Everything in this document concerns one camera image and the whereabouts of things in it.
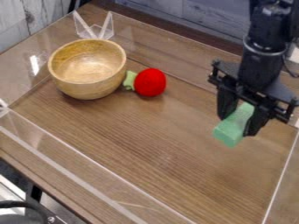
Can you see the light wooden bowl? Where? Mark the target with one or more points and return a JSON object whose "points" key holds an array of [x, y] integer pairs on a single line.
{"points": [[89, 68]]}

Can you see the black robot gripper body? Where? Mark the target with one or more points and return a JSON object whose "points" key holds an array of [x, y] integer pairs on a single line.
{"points": [[257, 75]]}

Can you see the green rectangular block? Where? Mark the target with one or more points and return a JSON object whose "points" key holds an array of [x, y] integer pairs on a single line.
{"points": [[230, 129]]}

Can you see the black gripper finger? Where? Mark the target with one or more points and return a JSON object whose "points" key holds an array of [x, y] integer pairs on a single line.
{"points": [[262, 115], [229, 96]]}

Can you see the clear acrylic corner bracket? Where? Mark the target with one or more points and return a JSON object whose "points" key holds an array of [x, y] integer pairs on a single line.
{"points": [[94, 31]]}

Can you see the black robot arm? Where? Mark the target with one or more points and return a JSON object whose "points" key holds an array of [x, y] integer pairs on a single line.
{"points": [[274, 24]]}

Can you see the black table frame bracket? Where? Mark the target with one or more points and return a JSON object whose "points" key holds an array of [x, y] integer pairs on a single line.
{"points": [[53, 211]]}

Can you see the red knitted strawberry toy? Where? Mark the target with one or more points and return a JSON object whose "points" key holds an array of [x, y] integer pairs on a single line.
{"points": [[149, 83]]}

